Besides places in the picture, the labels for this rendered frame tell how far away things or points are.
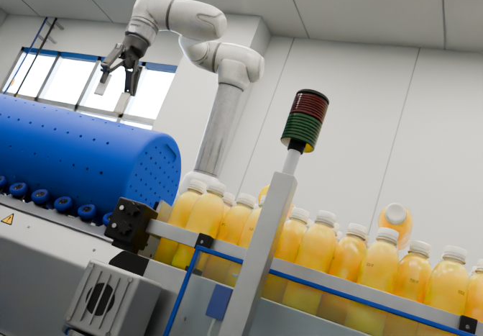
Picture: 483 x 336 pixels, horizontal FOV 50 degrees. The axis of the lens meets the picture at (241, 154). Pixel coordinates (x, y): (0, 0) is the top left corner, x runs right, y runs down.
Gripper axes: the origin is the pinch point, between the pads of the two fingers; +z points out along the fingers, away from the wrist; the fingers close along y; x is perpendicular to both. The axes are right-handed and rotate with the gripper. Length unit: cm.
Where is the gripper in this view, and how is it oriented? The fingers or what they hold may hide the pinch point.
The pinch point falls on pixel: (110, 98)
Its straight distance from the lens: 158.4
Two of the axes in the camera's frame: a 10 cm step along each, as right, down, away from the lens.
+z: -3.3, 9.0, -2.8
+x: 9.1, 2.2, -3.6
